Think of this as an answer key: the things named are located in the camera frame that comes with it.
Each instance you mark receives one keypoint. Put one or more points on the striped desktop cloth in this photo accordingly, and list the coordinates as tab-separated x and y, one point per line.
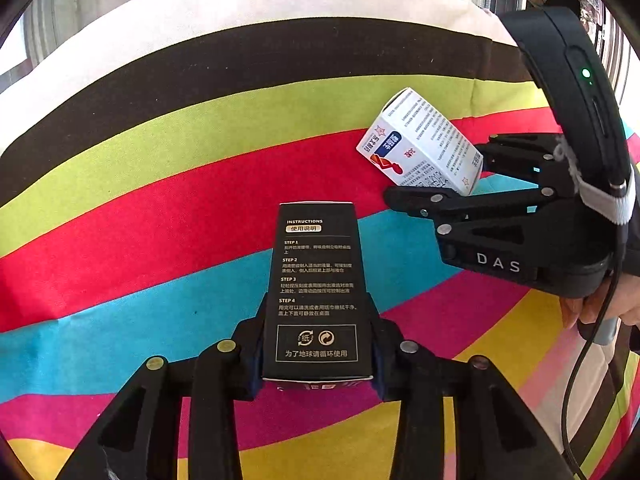
150	210

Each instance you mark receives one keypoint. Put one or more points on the white blue medicine box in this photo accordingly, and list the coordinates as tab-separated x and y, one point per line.
420	145

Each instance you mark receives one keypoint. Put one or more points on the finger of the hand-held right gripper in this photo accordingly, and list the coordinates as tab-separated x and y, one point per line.
425	202
520	152

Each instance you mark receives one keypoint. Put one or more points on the black printed box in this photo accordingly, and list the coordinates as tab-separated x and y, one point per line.
317	285

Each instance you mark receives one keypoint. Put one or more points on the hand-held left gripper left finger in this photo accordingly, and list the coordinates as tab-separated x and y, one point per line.
256	360

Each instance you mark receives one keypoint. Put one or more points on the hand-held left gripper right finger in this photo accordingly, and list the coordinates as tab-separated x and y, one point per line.
379	360

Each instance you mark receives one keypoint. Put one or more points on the person's right hand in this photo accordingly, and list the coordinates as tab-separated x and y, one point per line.
570	312

